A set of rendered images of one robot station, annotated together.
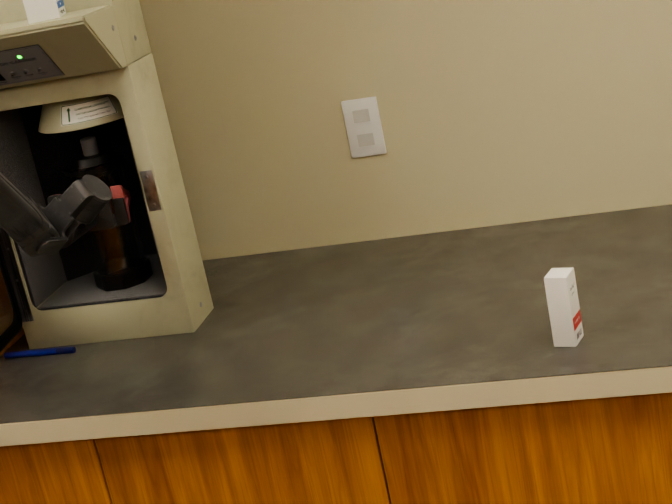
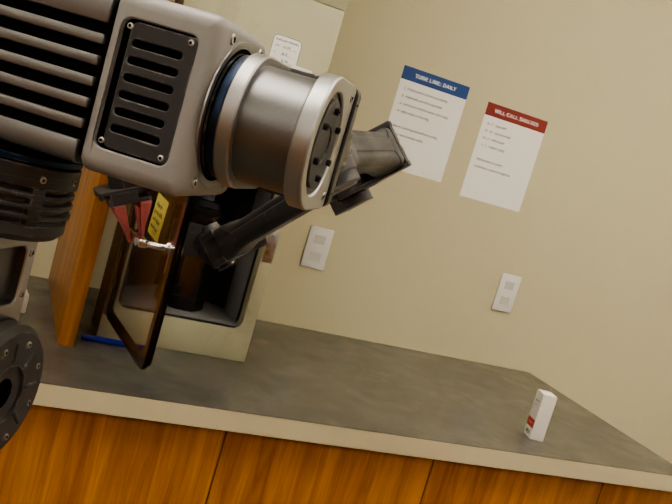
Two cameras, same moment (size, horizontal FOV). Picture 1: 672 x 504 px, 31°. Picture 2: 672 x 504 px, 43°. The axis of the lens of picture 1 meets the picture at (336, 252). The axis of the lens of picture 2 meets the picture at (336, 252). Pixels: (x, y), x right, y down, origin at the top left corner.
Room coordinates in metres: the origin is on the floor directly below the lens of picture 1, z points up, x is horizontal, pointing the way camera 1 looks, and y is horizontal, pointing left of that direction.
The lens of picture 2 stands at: (0.54, 1.30, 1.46)
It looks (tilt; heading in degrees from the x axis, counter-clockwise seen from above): 7 degrees down; 321
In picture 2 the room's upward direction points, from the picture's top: 17 degrees clockwise
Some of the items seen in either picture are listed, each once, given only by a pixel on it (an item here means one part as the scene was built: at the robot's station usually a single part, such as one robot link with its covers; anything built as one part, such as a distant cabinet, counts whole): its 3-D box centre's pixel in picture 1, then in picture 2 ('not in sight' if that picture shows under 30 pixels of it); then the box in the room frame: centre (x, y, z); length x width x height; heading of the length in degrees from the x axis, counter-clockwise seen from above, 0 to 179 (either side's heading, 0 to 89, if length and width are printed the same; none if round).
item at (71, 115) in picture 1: (85, 104); not in sight; (2.13, 0.37, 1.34); 0.18 x 0.18 x 0.05
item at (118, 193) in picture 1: (112, 202); not in sight; (2.08, 0.36, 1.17); 0.09 x 0.07 x 0.07; 165
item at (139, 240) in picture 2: not in sight; (146, 240); (1.85, 0.64, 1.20); 0.10 x 0.05 x 0.03; 170
